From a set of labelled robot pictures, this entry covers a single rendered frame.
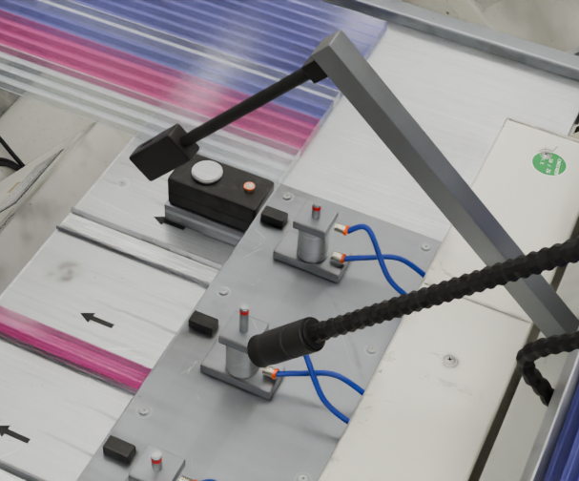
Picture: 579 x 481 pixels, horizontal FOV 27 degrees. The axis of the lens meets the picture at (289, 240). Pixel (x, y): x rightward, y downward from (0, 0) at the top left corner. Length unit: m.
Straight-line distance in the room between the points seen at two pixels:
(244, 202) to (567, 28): 1.45
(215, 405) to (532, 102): 0.46
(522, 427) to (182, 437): 0.21
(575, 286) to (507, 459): 0.14
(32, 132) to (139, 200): 1.21
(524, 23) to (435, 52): 1.06
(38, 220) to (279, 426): 0.67
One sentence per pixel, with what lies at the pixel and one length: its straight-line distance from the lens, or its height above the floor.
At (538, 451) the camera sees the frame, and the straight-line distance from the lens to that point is 0.61.
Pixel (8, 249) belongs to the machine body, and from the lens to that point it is 1.34.
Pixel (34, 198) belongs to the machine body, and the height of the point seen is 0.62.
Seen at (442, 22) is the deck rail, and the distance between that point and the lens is 1.14.
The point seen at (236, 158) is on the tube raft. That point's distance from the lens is 0.98.
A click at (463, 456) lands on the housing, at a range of 0.74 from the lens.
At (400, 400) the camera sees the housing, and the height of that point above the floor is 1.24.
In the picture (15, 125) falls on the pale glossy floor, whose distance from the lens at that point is 2.16.
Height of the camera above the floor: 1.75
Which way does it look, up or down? 46 degrees down
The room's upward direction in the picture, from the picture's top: 68 degrees clockwise
